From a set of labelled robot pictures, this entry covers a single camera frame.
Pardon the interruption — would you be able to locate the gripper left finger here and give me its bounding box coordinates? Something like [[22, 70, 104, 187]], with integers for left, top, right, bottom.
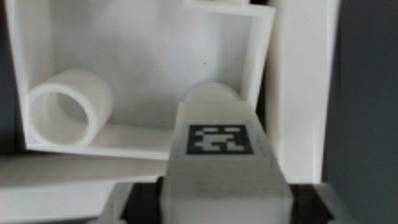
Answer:
[[88, 177, 164, 224]]

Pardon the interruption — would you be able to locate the white chair leg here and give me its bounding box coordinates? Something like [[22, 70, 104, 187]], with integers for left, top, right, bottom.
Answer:
[[161, 82, 294, 224]]

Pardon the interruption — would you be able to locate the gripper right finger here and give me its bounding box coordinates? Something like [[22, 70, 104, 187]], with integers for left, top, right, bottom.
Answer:
[[290, 183, 356, 224]]

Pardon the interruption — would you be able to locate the white chair seat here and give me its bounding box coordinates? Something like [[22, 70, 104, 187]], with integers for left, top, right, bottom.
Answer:
[[4, 0, 276, 160]]

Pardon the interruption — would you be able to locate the white U-shaped obstacle fence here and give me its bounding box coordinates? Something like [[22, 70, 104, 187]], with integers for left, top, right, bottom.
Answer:
[[0, 0, 342, 224]]

